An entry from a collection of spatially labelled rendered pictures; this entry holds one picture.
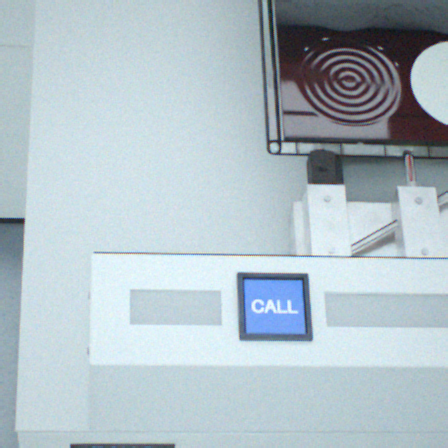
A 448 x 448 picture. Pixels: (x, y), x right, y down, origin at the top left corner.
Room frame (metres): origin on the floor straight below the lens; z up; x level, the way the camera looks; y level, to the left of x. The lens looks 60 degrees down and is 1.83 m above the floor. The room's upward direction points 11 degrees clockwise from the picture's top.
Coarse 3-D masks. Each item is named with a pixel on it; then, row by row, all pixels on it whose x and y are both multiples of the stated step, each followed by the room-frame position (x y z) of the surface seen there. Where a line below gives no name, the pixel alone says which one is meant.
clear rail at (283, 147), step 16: (272, 144) 0.63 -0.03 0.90; (288, 144) 0.63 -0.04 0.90; (304, 144) 0.64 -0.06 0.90; (320, 144) 0.64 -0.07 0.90; (336, 144) 0.64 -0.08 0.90; (352, 144) 0.65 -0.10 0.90; (368, 144) 0.65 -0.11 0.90; (384, 144) 0.65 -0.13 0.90; (400, 144) 0.66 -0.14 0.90; (416, 144) 0.66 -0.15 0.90; (432, 144) 0.67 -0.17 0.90
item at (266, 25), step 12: (264, 0) 0.79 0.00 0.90; (264, 12) 0.78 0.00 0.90; (264, 24) 0.76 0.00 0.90; (264, 36) 0.75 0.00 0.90; (264, 48) 0.73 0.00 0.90; (264, 60) 0.72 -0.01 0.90; (264, 72) 0.71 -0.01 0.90; (276, 72) 0.71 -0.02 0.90; (264, 84) 0.70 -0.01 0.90; (276, 84) 0.70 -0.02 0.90; (264, 96) 0.68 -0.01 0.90; (276, 96) 0.68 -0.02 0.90; (264, 108) 0.67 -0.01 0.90; (276, 108) 0.67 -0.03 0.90; (276, 120) 0.66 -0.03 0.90; (276, 132) 0.64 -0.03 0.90
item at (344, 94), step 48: (288, 0) 0.80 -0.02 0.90; (336, 0) 0.81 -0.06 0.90; (384, 0) 0.82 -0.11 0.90; (432, 0) 0.83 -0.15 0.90; (288, 48) 0.74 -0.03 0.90; (336, 48) 0.75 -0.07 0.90; (384, 48) 0.76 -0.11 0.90; (288, 96) 0.69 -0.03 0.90; (336, 96) 0.70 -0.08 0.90; (384, 96) 0.71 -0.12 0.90
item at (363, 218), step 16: (352, 208) 0.60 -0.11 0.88; (368, 208) 0.60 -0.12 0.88; (384, 208) 0.60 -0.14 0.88; (288, 224) 0.58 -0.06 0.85; (352, 224) 0.58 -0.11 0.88; (368, 224) 0.58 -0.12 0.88; (384, 224) 0.59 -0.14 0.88; (304, 240) 0.55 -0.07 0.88; (352, 240) 0.56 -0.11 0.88; (384, 240) 0.57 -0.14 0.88; (368, 256) 0.55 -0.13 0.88; (384, 256) 0.56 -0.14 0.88
